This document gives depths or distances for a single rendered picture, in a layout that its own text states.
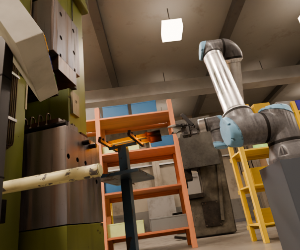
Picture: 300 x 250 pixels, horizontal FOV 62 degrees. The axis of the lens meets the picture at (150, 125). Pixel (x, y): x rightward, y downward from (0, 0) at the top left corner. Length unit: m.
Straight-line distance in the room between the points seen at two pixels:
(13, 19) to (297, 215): 1.17
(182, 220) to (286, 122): 3.19
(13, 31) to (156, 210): 9.99
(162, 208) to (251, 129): 9.45
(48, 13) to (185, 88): 6.42
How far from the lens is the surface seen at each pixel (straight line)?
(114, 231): 4.28
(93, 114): 4.73
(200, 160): 5.62
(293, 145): 1.26
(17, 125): 1.31
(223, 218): 5.81
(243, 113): 1.25
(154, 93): 7.65
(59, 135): 1.26
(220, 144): 1.63
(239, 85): 1.66
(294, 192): 1.17
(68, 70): 1.59
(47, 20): 1.67
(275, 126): 1.26
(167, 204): 10.58
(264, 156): 4.47
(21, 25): 0.82
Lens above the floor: 0.43
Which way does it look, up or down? 21 degrees up
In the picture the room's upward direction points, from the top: 8 degrees counter-clockwise
